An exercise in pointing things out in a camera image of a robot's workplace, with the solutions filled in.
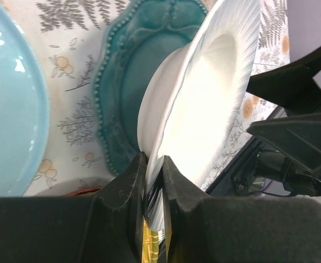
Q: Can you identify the woven bamboo tray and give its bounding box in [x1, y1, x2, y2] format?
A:
[64, 186, 174, 263]

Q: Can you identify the cream and blue plate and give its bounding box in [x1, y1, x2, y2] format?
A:
[0, 4, 50, 197]

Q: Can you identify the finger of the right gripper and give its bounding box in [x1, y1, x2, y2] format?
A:
[247, 113, 321, 171]
[247, 46, 321, 110]

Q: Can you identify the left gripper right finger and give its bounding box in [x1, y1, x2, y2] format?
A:
[162, 157, 321, 262]

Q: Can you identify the teal embossed plate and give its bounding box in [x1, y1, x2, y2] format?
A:
[91, 1, 207, 175]

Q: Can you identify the white ribbed deep plate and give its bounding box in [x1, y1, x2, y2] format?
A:
[137, 0, 261, 231]

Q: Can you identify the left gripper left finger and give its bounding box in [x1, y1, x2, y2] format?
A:
[0, 153, 147, 262]

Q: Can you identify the floral table mat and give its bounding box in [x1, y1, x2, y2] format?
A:
[6, 1, 290, 196]

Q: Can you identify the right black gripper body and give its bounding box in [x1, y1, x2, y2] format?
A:
[255, 87, 321, 198]

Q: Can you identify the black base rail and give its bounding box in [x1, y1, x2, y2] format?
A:
[205, 105, 290, 197]

